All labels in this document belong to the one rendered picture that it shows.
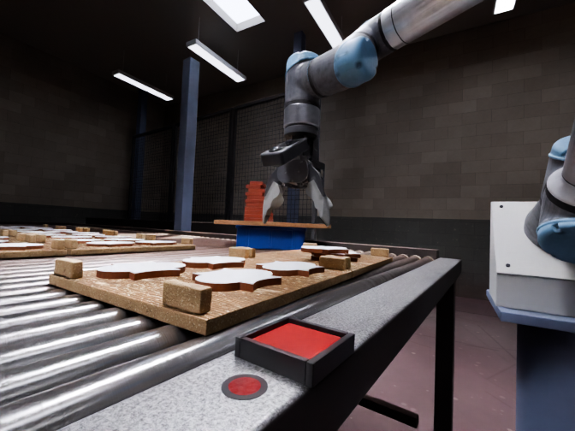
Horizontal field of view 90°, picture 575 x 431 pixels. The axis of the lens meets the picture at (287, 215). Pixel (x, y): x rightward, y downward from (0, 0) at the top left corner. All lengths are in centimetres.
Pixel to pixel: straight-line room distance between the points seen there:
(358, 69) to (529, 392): 77
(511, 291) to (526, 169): 489
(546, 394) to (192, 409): 77
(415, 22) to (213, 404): 62
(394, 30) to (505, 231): 53
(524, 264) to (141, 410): 75
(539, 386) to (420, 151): 501
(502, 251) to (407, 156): 491
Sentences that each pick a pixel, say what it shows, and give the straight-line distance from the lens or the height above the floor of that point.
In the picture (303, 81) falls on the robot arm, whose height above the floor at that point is 131.
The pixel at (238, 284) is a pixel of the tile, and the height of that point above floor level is 94.
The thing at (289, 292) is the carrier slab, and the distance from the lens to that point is 41.
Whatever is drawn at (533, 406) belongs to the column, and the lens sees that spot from 91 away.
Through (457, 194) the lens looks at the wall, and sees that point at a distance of 551.
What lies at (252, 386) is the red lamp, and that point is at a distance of 23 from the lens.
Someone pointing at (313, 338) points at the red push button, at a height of 93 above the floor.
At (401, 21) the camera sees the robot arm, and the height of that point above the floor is 140.
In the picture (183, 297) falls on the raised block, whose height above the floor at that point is 95.
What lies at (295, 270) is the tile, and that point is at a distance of 54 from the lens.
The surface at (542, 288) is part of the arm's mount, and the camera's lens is 81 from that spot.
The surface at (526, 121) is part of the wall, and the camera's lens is 581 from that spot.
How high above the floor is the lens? 103
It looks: 2 degrees up
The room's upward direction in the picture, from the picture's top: 2 degrees clockwise
